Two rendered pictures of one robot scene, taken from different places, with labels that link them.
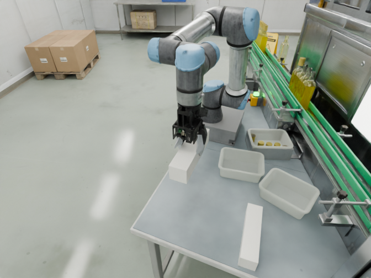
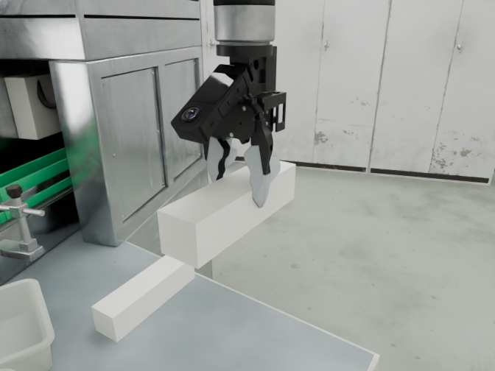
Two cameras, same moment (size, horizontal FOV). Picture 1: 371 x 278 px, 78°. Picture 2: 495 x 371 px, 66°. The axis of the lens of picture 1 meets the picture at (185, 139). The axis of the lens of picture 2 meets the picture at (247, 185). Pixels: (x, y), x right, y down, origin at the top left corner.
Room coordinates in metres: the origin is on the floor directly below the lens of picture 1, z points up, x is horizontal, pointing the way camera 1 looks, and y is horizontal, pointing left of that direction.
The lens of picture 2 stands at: (1.09, 0.10, 1.32)
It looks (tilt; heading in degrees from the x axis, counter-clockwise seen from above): 23 degrees down; 193
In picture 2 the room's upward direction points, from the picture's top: straight up
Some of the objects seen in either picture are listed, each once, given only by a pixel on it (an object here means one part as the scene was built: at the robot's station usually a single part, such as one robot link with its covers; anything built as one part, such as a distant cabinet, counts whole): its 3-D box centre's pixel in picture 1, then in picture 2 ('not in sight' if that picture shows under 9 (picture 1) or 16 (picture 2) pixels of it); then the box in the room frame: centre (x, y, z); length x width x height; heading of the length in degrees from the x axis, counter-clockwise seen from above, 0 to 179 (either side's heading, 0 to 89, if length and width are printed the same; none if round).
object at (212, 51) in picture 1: (198, 57); not in sight; (0.69, -0.04, 1.39); 0.11 x 0.11 x 0.08; 64
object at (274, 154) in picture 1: (272, 144); not in sight; (1.02, -0.50, 0.79); 0.27 x 0.17 x 0.08; 87
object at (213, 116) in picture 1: (211, 110); not in sight; (1.21, -0.16, 0.90); 0.15 x 0.15 x 0.10
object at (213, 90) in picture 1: (213, 92); not in sight; (1.21, -0.17, 1.02); 0.13 x 0.12 x 0.14; 64
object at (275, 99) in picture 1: (253, 61); not in sight; (2.03, -0.61, 0.93); 1.75 x 0.01 x 0.08; 177
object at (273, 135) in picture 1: (268, 143); not in sight; (1.02, -0.47, 0.80); 0.22 x 0.17 x 0.09; 87
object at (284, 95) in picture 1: (262, 61); not in sight; (2.03, -0.69, 0.93); 1.75 x 0.01 x 0.08; 177
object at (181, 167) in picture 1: (190, 151); (236, 203); (0.61, -0.02, 1.08); 0.24 x 0.06 x 0.06; 158
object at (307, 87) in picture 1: (304, 96); not in sight; (1.22, -0.71, 0.99); 0.06 x 0.06 x 0.21; 87
